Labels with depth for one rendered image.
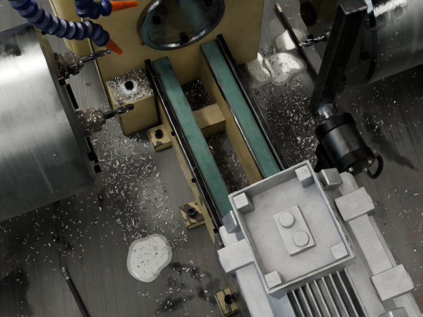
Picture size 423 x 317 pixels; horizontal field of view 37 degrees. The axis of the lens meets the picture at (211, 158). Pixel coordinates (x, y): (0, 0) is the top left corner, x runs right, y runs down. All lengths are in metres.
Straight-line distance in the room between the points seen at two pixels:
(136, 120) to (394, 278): 0.57
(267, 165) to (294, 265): 0.32
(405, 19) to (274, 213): 0.36
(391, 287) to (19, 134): 0.48
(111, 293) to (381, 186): 0.50
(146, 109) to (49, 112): 0.33
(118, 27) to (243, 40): 0.27
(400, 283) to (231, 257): 0.20
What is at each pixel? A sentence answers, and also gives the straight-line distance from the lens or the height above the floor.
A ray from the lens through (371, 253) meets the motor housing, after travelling 0.76.
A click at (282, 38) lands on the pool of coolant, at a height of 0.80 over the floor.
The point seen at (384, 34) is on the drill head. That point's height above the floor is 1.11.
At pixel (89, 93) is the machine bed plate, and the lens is 1.21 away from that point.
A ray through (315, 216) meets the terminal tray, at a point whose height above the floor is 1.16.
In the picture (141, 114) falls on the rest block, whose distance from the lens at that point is 1.11.
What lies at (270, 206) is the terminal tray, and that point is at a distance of 0.73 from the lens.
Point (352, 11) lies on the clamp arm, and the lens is 0.75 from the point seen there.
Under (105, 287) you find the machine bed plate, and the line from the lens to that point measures 1.07.
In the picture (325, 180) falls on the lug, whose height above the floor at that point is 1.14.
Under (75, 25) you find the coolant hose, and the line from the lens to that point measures 0.78.
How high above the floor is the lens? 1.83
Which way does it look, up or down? 66 degrees down
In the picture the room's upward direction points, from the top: straight up
